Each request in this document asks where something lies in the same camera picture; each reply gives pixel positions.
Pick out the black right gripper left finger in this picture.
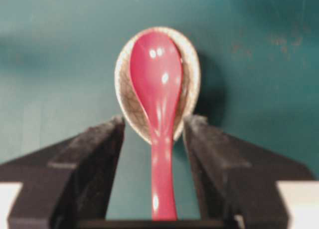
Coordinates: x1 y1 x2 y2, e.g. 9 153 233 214
0 116 125 229

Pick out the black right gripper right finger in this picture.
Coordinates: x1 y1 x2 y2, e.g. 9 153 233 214
183 115 319 229

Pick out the pink plastic spoon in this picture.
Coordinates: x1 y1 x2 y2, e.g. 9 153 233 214
130 31 183 221

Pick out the speckled ceramic spoon rest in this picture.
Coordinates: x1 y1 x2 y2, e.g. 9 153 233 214
115 26 201 144

